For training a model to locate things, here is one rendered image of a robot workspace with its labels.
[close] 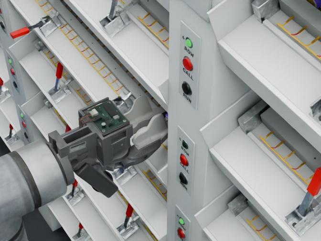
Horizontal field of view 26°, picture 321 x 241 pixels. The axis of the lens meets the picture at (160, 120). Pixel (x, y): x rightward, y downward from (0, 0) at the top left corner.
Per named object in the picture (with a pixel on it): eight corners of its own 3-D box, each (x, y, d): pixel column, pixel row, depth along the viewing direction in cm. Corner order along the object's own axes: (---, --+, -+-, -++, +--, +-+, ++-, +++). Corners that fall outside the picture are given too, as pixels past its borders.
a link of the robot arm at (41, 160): (45, 218, 101) (16, 174, 107) (74, 203, 103) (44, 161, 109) (37, 180, 95) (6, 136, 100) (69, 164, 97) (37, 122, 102)
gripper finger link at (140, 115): (172, 89, 109) (123, 115, 105) (171, 115, 113) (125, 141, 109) (159, 78, 110) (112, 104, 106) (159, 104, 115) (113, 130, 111)
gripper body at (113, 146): (138, 124, 101) (64, 159, 96) (138, 162, 107) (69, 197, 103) (111, 93, 105) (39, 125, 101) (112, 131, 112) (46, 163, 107)
